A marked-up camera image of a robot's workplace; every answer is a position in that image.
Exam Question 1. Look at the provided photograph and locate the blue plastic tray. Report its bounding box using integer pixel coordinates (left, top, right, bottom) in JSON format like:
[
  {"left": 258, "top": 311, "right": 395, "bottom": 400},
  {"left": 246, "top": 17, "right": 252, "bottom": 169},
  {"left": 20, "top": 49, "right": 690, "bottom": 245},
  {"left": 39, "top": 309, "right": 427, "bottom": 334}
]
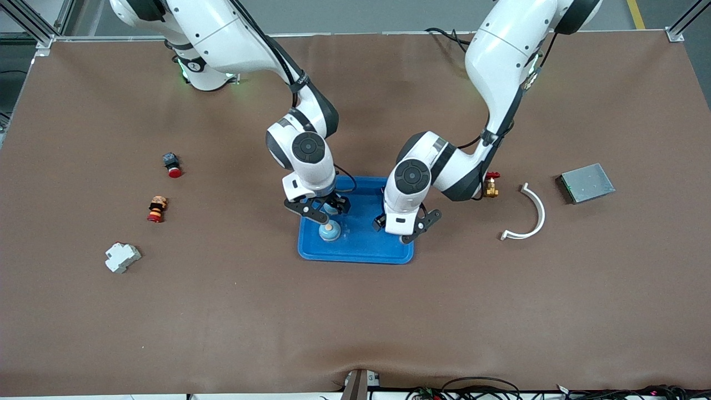
[{"left": 297, "top": 176, "right": 415, "bottom": 265}]

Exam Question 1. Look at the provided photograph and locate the white curved plastic clamp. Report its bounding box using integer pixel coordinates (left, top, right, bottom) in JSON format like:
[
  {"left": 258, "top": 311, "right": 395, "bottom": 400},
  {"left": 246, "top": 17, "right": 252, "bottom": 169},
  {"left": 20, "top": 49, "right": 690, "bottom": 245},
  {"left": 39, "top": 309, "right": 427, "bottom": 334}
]
[{"left": 500, "top": 183, "right": 546, "bottom": 241}]

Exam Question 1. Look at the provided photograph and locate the grey metal box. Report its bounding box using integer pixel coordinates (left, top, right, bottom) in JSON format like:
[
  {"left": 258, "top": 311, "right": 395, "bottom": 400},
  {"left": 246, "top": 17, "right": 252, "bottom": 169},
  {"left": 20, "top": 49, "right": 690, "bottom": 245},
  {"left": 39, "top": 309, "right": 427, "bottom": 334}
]
[{"left": 556, "top": 163, "right": 616, "bottom": 205}]

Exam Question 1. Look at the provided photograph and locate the white circuit breaker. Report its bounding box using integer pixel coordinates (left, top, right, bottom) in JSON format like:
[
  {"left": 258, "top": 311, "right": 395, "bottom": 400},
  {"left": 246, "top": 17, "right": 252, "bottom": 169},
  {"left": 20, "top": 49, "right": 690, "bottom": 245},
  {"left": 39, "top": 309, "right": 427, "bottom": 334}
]
[{"left": 104, "top": 242, "right": 142, "bottom": 274}]

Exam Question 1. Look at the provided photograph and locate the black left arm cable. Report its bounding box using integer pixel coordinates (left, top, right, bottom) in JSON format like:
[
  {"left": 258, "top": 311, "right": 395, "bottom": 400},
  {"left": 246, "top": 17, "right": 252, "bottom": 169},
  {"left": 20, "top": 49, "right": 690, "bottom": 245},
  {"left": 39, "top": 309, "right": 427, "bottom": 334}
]
[{"left": 455, "top": 31, "right": 558, "bottom": 201}]

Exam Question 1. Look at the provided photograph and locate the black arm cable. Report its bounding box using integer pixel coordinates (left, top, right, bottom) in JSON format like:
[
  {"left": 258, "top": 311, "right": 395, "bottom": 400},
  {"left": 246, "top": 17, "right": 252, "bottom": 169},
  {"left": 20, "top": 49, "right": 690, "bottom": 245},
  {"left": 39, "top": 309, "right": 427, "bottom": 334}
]
[
  {"left": 455, "top": 31, "right": 558, "bottom": 201},
  {"left": 225, "top": 0, "right": 357, "bottom": 195}
]

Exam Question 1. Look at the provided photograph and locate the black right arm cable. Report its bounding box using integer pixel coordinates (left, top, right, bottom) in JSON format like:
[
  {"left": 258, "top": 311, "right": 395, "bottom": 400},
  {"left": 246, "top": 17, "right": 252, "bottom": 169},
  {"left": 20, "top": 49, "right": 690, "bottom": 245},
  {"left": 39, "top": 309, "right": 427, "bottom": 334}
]
[{"left": 225, "top": 0, "right": 357, "bottom": 195}]

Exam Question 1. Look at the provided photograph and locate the red emergency stop yellow ring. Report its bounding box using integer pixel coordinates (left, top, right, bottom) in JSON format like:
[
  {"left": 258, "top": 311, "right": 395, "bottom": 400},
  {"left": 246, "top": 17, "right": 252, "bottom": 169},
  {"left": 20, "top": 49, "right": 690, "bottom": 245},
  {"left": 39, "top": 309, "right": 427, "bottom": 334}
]
[{"left": 147, "top": 196, "right": 168, "bottom": 224}]

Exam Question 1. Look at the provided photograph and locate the metal table edge bracket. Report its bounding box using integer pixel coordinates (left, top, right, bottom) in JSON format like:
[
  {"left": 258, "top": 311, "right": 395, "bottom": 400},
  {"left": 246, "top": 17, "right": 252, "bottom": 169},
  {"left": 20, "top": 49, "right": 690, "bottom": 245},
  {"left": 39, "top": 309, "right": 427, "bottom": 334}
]
[{"left": 340, "top": 369, "right": 382, "bottom": 400}]

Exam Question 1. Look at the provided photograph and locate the black cable loop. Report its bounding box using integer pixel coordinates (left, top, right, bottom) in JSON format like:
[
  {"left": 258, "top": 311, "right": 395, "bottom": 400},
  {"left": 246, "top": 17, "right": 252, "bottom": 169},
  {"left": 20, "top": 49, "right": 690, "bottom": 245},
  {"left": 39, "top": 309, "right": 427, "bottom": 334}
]
[{"left": 442, "top": 377, "right": 523, "bottom": 400}]

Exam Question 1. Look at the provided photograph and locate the black cable bundle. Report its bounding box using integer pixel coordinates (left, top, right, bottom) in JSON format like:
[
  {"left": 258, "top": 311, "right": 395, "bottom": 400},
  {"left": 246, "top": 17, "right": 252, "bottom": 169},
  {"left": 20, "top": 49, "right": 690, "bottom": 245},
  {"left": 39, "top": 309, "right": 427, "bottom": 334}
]
[{"left": 569, "top": 383, "right": 711, "bottom": 400}]

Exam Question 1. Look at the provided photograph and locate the aluminium frame strut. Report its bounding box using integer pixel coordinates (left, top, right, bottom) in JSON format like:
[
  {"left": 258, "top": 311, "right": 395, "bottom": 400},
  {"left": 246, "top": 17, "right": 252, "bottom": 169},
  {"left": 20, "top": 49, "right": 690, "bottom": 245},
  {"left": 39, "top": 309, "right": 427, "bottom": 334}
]
[
  {"left": 665, "top": 0, "right": 711, "bottom": 43},
  {"left": 0, "top": 0, "right": 76, "bottom": 49}
]

